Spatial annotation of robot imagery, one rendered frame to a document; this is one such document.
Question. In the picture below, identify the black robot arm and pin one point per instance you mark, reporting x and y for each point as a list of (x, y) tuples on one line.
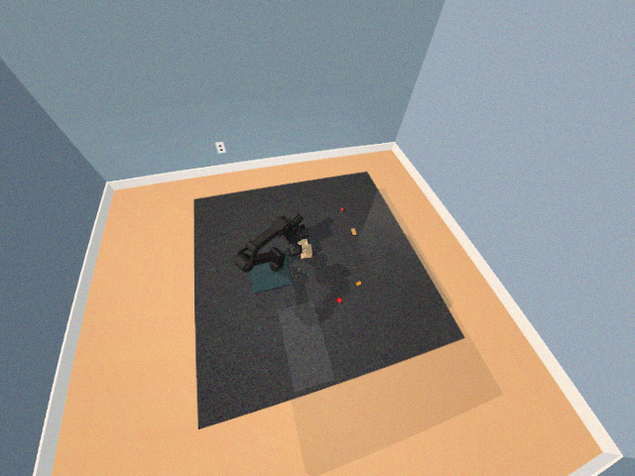
[(281, 226)]

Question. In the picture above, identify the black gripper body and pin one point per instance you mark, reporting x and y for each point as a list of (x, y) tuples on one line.
[(297, 249)]

